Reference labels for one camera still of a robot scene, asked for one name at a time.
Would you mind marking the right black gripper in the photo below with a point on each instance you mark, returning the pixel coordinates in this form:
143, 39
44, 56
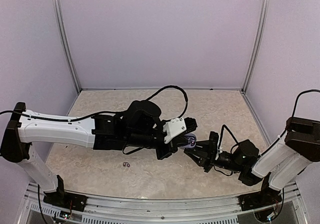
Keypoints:
203, 162

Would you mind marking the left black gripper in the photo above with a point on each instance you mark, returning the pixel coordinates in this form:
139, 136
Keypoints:
176, 142

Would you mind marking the blue-grey earbud charging case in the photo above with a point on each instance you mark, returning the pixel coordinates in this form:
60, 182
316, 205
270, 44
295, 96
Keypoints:
188, 138

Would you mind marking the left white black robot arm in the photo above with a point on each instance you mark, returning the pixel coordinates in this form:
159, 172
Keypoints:
138, 127

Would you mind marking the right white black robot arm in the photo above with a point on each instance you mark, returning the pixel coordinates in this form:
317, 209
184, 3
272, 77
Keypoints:
294, 150

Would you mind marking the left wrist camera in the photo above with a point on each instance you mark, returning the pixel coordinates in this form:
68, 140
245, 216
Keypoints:
178, 126

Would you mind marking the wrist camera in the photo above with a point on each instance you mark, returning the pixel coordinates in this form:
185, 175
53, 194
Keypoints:
178, 126
219, 149

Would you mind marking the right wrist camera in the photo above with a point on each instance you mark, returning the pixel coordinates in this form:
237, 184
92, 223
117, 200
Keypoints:
219, 149

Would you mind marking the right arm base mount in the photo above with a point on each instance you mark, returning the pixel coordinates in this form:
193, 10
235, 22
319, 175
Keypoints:
266, 196

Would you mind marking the front aluminium rail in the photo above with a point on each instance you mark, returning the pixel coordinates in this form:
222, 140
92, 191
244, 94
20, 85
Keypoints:
105, 209

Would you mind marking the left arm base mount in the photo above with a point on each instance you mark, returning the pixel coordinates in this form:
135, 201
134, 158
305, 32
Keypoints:
61, 198

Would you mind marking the right aluminium frame post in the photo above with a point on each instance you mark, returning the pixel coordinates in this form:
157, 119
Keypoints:
257, 43

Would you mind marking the aluminium frame post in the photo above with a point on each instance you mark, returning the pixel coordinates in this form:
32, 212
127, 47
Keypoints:
65, 45
257, 43

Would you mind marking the left aluminium frame post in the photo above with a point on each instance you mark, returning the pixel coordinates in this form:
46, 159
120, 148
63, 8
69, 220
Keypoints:
65, 45

